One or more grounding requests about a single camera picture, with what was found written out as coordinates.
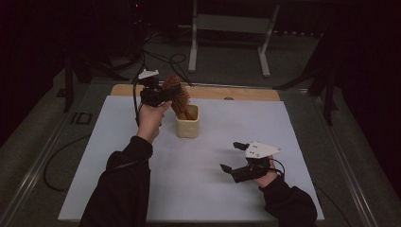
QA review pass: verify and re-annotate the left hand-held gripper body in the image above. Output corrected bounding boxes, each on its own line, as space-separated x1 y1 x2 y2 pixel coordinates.
137 68 168 108

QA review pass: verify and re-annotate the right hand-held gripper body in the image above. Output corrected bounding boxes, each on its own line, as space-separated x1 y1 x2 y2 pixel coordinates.
231 141 283 184

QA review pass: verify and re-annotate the wooden paddle hairbrush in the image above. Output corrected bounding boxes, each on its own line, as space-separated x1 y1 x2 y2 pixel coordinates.
162 74 197 121

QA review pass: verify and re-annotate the cream square cup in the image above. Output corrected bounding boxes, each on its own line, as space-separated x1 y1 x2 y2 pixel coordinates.
175 103 201 139

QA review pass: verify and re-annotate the person's right hand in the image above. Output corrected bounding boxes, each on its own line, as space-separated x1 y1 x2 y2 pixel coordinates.
252 157 280 189

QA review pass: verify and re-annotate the person's left hand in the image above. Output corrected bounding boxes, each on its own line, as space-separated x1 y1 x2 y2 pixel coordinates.
136 99 173 145

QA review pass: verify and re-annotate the white table sheet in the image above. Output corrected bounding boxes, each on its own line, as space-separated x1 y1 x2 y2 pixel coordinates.
57 95 325 221

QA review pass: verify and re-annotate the wooden table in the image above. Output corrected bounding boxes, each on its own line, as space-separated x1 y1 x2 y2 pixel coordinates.
110 83 282 102

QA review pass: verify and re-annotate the dark equipment with red light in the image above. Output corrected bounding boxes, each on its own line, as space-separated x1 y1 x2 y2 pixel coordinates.
127 0 148 64

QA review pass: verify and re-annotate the floor socket box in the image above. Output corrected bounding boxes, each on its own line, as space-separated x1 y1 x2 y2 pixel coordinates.
70 112 94 126

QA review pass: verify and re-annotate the black floor stand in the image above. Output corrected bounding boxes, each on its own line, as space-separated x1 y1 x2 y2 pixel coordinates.
56 53 131 114
272 31 340 127

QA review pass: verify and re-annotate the left hand-held gripper cable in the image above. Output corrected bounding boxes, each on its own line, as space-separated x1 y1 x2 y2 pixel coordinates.
131 79 142 128

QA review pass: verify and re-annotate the hand-held gripper cable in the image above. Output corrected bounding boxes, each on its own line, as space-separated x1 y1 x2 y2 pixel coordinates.
131 79 142 128
268 158 287 178

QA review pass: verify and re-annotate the right hand-held gripper cable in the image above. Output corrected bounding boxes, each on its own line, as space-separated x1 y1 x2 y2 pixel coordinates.
268 158 287 178

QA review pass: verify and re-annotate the black looped floor cable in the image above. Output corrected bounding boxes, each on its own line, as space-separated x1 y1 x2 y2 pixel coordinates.
138 31 195 88

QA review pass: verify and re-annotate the white metal stand frame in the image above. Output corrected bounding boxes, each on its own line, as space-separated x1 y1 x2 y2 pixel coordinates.
178 0 282 79

